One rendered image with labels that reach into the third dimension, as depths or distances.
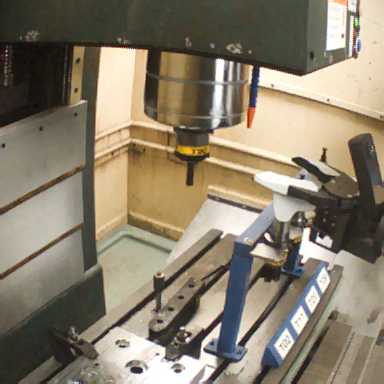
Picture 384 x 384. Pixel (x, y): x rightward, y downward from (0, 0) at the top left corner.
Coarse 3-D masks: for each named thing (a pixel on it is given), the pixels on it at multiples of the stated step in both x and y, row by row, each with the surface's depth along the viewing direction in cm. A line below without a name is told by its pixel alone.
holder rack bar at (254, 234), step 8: (296, 176) 132; (272, 208) 114; (264, 216) 110; (272, 216) 110; (256, 224) 107; (264, 224) 107; (272, 224) 108; (248, 232) 103; (256, 232) 103; (264, 232) 104; (240, 240) 100; (248, 240) 100; (256, 240) 101; (240, 248) 100; (248, 248) 99; (248, 256) 100
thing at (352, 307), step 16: (208, 192) 203; (208, 208) 200; (224, 208) 199; (240, 208) 198; (256, 208) 194; (192, 224) 196; (208, 224) 195; (224, 224) 194; (240, 224) 193; (192, 240) 191; (304, 240) 182; (320, 240) 181; (176, 256) 186; (304, 256) 177; (320, 256) 175; (336, 256) 174; (352, 256) 173; (352, 272) 168; (368, 272) 166; (352, 288) 163; (368, 288) 161; (336, 304) 159; (352, 304) 158; (368, 304) 156; (336, 320) 155; (352, 320) 153; (368, 320) 151; (320, 336) 152
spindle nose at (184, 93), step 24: (168, 72) 68; (192, 72) 67; (216, 72) 67; (240, 72) 69; (144, 96) 74; (168, 96) 69; (192, 96) 68; (216, 96) 69; (240, 96) 71; (168, 120) 71; (192, 120) 70; (216, 120) 70; (240, 120) 74
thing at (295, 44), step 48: (0, 0) 74; (48, 0) 68; (96, 0) 64; (144, 0) 60; (192, 0) 57; (240, 0) 54; (288, 0) 51; (144, 48) 63; (192, 48) 60; (240, 48) 57; (288, 48) 53
